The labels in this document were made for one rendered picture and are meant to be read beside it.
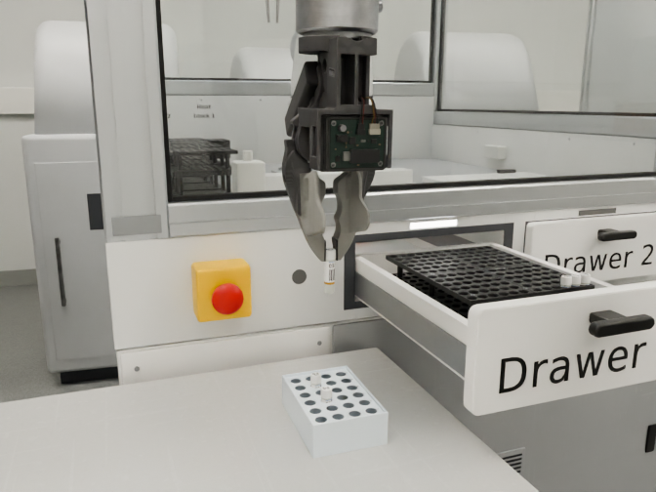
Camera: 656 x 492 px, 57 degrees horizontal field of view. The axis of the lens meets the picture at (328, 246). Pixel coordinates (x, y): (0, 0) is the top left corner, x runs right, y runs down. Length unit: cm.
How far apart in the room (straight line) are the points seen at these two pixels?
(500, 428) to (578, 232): 36
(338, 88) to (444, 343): 31
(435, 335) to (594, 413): 62
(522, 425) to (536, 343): 54
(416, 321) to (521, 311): 16
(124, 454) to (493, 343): 39
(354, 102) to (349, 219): 13
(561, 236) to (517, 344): 46
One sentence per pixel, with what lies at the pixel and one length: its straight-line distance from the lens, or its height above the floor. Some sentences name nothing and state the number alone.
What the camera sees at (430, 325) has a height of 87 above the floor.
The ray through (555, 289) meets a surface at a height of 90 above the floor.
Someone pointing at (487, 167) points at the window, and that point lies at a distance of 99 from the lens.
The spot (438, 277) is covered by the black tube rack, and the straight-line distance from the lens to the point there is 78.
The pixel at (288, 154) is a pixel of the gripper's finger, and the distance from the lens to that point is 59.
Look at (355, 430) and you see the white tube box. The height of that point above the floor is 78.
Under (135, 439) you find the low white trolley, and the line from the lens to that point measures 72.
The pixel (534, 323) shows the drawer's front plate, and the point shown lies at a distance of 63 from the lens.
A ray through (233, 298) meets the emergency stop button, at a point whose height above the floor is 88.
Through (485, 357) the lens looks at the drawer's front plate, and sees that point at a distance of 61.
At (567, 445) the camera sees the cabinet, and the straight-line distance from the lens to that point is 126.
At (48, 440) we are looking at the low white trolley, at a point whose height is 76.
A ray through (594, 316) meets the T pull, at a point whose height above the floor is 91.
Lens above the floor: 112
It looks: 13 degrees down
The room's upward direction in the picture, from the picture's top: straight up
